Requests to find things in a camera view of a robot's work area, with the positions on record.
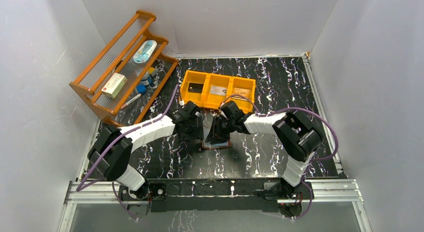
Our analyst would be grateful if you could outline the yellow bin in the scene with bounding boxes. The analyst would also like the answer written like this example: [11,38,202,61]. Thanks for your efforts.
[229,76,256,113]
[202,74,231,109]
[180,70,208,107]

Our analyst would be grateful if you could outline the orange leather card holder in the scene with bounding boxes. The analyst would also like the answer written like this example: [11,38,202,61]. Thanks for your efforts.
[201,138,231,149]

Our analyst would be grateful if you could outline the tan card in bin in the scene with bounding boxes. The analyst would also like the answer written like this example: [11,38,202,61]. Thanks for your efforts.
[234,88,251,97]

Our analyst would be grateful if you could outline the blue small cube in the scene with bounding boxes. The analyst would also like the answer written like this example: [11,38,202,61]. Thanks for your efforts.
[135,84,146,94]

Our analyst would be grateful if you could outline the yellow middle bin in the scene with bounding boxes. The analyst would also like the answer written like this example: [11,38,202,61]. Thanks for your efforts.
[202,74,231,109]

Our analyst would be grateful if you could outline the orange wooden shelf rack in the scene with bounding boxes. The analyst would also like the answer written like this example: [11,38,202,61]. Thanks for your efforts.
[69,10,179,127]

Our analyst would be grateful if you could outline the white red box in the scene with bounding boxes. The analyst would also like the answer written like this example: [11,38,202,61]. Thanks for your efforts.
[101,73,127,98]

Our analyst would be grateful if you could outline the black card in bin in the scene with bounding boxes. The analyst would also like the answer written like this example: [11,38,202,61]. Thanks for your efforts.
[187,83,204,94]

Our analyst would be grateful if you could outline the yellow left bin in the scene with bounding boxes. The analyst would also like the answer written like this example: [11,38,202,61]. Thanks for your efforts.
[180,70,208,107]

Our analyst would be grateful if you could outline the blue white tape roll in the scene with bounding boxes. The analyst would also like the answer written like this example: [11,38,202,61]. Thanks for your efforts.
[140,71,153,86]

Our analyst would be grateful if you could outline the aluminium frame rail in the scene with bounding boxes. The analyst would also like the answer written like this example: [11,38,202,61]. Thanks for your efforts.
[58,178,371,231]

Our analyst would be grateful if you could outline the white marker pen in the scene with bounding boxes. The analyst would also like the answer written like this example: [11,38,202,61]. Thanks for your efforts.
[121,93,142,109]

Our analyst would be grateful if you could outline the grey card in bin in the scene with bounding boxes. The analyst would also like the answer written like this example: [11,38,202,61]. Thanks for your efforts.
[209,86,227,96]

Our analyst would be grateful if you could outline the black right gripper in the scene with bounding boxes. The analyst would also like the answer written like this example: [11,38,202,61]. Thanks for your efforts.
[205,116,236,145]

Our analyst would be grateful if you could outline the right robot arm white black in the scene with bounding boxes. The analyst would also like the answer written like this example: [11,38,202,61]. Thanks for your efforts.
[204,101,323,199]

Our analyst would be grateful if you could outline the yellow right bin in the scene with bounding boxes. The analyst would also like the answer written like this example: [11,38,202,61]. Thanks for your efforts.
[229,76,256,113]

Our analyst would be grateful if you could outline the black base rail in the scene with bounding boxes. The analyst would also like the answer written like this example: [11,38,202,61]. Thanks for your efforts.
[118,177,315,218]

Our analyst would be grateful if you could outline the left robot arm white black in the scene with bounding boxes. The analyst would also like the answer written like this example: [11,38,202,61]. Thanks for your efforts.
[87,101,204,200]

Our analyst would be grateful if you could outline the white blue oval case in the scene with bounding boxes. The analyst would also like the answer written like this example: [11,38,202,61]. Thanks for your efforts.
[132,40,157,64]

